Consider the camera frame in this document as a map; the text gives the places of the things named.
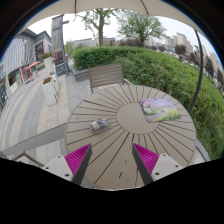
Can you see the beige parasol canopy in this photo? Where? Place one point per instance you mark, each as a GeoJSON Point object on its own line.
{"type": "Point", "coordinates": [110, 7]}

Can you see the distant apartment buildings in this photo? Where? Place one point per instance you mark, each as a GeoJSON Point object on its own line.
{"type": "Point", "coordinates": [180, 40]}

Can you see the thin-leaved tree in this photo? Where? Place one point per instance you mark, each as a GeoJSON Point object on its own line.
{"type": "Point", "coordinates": [100, 30]}

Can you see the tall grey sign pillar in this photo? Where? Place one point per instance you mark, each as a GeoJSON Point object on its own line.
{"type": "Point", "coordinates": [58, 40]}

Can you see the transparent grey computer mouse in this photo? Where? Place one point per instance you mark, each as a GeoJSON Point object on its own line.
{"type": "Point", "coordinates": [99, 124]}

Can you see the brown slatted outdoor chair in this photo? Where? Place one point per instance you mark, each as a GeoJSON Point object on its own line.
{"type": "Point", "coordinates": [105, 76]}

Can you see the floral landscape print mouse pad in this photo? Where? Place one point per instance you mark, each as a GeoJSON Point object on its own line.
{"type": "Point", "coordinates": [159, 109]}

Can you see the grey storefront building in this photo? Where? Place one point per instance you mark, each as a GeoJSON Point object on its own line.
{"type": "Point", "coordinates": [20, 60]}

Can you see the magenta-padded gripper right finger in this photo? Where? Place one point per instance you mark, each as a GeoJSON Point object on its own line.
{"type": "Point", "coordinates": [161, 166]}

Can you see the white planter with flowers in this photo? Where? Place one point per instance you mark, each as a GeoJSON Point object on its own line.
{"type": "Point", "coordinates": [49, 91]}
{"type": "Point", "coordinates": [48, 63]}

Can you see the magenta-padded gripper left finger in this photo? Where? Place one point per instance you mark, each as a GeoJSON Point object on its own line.
{"type": "Point", "coordinates": [63, 166]}

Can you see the dark curved parasol pole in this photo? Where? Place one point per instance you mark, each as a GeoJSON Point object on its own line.
{"type": "Point", "coordinates": [199, 66]}

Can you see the green hedge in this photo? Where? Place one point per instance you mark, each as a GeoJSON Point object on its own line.
{"type": "Point", "coordinates": [160, 70]}

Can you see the round leafy green tree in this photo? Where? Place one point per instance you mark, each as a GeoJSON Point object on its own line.
{"type": "Point", "coordinates": [141, 26]}

